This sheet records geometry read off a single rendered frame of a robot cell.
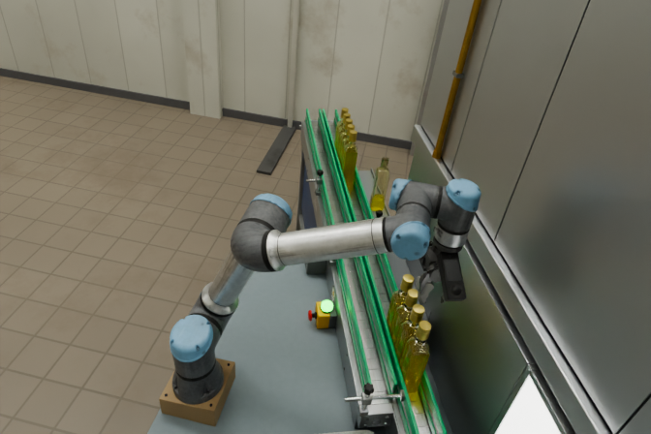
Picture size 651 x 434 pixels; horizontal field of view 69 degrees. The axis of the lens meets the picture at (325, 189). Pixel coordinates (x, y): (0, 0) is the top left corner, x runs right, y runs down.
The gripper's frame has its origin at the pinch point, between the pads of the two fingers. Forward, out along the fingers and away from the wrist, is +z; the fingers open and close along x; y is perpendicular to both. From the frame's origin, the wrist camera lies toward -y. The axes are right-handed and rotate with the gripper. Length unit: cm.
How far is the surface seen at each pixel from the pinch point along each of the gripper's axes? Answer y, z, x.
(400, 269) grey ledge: 48, 37, -12
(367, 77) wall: 304, 64, -62
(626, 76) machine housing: -10, -66, -15
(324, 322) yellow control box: 32, 46, 20
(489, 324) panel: -8.2, -0.5, -11.9
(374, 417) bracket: -8.3, 38.2, 11.8
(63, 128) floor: 321, 125, 201
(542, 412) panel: -32.2, -2.5, -11.7
